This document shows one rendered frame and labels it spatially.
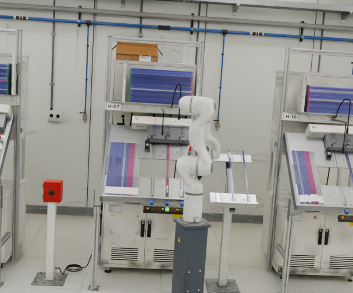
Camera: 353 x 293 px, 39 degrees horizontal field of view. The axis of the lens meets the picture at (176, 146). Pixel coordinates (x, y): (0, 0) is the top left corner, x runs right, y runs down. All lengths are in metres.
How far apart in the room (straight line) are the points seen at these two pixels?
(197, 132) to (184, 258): 0.80
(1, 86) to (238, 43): 2.65
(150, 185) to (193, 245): 0.74
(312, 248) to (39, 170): 3.05
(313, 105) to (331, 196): 0.77
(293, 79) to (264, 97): 1.34
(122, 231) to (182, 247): 0.98
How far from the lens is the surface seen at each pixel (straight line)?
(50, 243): 4.02
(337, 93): 4.32
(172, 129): 4.05
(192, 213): 3.19
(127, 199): 3.71
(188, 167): 3.14
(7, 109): 4.18
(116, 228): 4.10
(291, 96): 4.40
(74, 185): 5.75
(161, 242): 4.13
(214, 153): 3.38
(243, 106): 5.66
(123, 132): 4.09
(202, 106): 3.03
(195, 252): 3.25
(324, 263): 4.43
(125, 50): 4.39
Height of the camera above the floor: 1.62
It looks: 8 degrees down
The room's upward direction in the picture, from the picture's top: 4 degrees clockwise
